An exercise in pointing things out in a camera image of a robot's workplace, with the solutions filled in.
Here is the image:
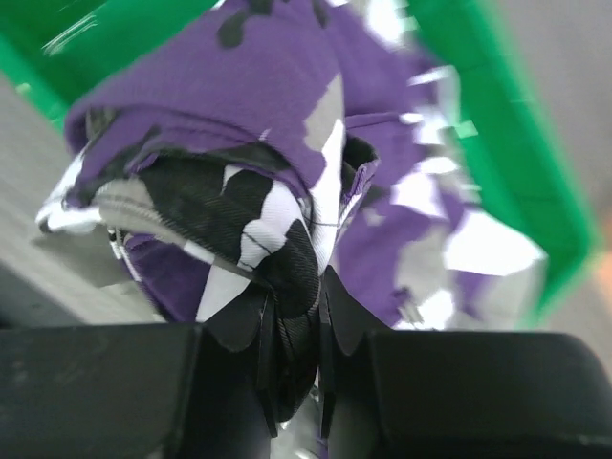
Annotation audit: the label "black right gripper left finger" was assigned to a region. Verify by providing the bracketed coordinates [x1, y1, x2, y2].
[1, 294, 277, 458]

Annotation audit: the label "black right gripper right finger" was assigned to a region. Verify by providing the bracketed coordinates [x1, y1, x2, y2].
[318, 270, 611, 459]

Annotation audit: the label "purple camouflage trousers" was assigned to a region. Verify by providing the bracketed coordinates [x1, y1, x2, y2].
[35, 0, 549, 459]

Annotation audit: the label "green plastic tray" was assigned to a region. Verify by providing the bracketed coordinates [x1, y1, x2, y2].
[1, 1, 598, 323]

